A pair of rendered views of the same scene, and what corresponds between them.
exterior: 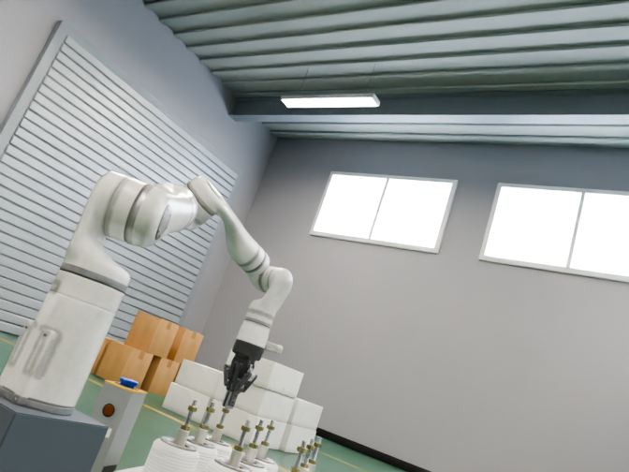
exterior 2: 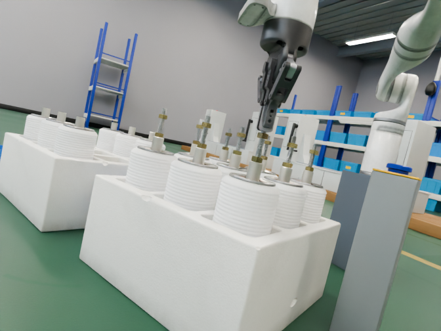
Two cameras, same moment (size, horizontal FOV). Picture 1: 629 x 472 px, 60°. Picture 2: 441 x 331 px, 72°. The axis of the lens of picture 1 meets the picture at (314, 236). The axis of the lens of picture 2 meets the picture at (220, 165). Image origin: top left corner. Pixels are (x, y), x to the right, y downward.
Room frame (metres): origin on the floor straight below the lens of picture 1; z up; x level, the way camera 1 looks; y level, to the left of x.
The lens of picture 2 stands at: (1.86, 0.20, 0.30)
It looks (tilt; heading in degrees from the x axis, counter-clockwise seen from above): 4 degrees down; 203
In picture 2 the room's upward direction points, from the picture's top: 13 degrees clockwise
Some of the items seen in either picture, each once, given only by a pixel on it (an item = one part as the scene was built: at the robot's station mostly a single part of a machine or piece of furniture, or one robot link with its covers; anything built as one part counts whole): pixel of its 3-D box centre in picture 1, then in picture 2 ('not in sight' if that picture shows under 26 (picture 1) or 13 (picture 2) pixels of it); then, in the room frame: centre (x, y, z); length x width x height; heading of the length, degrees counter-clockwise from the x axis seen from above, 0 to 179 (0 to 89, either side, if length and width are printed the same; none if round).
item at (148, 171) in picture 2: not in sight; (146, 194); (1.34, -0.17, 0.16); 0.10 x 0.10 x 0.18
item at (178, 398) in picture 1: (202, 405); not in sight; (4.21, 0.36, 0.09); 0.39 x 0.39 x 0.18; 55
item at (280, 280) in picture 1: (270, 296); not in sight; (1.39, 0.06, 0.62); 0.09 x 0.07 x 0.15; 47
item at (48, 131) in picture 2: not in sight; (54, 153); (1.25, -0.58, 0.16); 0.10 x 0.10 x 0.18
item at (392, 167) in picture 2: (127, 383); (398, 171); (1.25, 0.27, 0.32); 0.04 x 0.04 x 0.02
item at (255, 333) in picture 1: (260, 334); (281, 4); (1.41, 0.05, 0.52); 0.11 x 0.09 x 0.06; 125
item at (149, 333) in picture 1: (152, 334); not in sight; (4.90, 1.05, 0.45); 0.30 x 0.24 x 0.30; 56
